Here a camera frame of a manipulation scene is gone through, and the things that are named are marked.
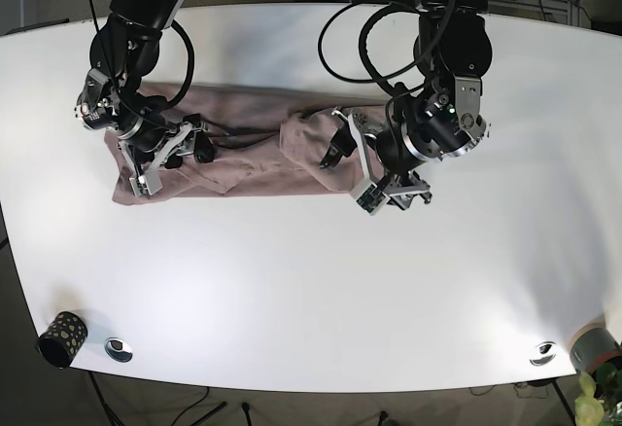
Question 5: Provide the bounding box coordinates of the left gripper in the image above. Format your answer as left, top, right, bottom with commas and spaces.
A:
319, 106, 432, 216

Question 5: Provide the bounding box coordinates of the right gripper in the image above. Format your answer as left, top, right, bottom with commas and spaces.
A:
115, 115, 215, 199

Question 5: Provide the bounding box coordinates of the dusty pink garment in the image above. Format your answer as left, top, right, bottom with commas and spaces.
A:
105, 86, 384, 206

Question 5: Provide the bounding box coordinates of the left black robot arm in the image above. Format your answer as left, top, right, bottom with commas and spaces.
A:
320, 0, 493, 215

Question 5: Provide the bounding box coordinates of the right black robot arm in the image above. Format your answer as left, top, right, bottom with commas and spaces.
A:
75, 0, 215, 196

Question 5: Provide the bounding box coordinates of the left silver table grommet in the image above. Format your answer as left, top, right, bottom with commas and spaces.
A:
104, 337, 133, 363

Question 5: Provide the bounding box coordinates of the silver table grommet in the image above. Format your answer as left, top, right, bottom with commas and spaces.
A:
529, 341, 558, 367
104, 337, 133, 363

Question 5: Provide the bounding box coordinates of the black gold-dotted cup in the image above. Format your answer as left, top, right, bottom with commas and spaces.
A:
36, 311, 88, 370

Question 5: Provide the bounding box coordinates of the right silver table grommet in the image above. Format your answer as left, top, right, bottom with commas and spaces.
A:
529, 341, 558, 367

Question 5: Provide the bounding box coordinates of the grey flower pot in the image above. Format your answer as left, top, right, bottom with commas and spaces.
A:
569, 324, 621, 374

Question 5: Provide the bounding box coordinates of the green potted plant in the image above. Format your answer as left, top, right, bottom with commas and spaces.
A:
574, 362, 621, 426

